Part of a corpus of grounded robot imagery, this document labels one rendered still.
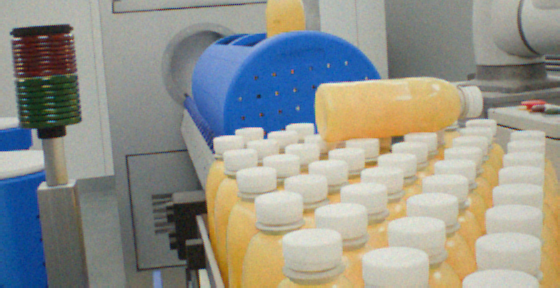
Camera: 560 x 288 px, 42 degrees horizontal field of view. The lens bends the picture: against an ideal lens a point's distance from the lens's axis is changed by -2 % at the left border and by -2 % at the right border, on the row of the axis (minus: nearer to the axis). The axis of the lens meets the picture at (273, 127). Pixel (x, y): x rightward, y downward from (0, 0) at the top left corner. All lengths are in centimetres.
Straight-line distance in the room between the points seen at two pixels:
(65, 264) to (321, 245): 37
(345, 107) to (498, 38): 83
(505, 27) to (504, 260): 121
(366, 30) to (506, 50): 516
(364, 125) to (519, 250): 46
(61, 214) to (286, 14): 68
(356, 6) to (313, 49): 551
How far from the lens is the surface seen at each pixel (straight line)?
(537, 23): 158
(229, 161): 85
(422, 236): 50
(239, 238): 73
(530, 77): 168
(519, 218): 53
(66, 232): 78
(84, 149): 628
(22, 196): 133
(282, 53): 124
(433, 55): 390
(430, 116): 91
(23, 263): 135
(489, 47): 168
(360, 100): 88
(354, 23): 674
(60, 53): 75
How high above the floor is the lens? 124
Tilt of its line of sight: 7 degrees down
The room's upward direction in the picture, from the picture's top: 4 degrees counter-clockwise
